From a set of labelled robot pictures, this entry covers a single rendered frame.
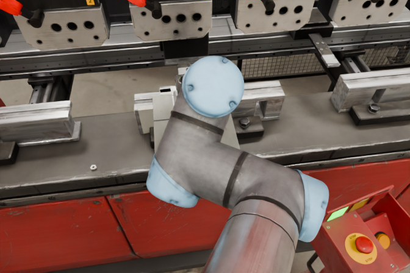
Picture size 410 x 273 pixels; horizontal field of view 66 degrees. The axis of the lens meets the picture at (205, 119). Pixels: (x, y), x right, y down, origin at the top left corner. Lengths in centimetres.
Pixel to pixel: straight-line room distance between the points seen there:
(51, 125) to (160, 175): 52
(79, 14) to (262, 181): 44
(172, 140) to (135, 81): 198
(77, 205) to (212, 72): 67
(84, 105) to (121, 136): 143
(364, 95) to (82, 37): 73
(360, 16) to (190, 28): 35
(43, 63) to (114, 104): 120
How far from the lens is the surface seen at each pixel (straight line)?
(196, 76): 37
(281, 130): 89
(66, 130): 88
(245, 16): 64
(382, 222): 99
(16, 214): 102
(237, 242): 30
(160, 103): 76
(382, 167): 108
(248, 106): 84
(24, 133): 91
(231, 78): 38
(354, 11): 73
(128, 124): 90
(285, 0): 65
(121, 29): 106
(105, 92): 234
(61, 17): 64
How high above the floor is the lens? 154
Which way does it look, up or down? 49 degrees down
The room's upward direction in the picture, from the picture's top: straight up
